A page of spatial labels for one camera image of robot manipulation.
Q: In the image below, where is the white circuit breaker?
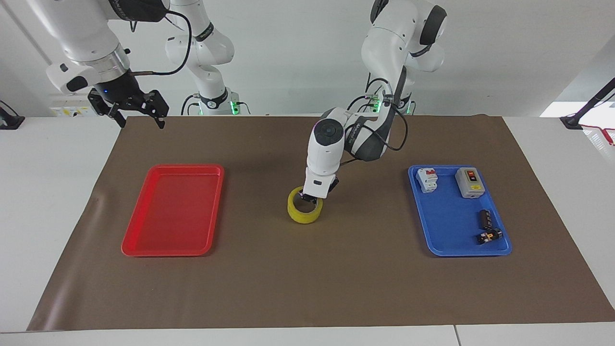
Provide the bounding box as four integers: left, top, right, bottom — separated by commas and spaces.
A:
416, 167, 439, 194

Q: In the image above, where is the small black orange part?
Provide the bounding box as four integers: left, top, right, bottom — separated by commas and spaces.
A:
476, 229, 504, 245

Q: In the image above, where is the yellow tape roll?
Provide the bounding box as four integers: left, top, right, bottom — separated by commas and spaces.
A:
287, 186, 324, 224

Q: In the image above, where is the black cable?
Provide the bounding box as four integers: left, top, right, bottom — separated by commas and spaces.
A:
340, 91, 409, 166
131, 10, 193, 77
180, 93, 201, 116
346, 92, 381, 114

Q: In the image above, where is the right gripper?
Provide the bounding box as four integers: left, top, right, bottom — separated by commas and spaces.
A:
87, 71, 170, 130

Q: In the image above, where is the red plastic tray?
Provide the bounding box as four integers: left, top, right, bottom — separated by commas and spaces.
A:
121, 164, 225, 257

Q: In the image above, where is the white power strip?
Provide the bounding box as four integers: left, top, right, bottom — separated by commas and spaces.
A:
49, 94, 104, 118

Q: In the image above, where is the black stand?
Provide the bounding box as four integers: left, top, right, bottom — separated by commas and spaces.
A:
560, 77, 615, 130
0, 99, 25, 130

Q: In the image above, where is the grey switch box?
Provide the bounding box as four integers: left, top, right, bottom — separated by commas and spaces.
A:
455, 167, 485, 199

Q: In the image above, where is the blue plastic tray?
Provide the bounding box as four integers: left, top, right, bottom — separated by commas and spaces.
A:
407, 164, 513, 257

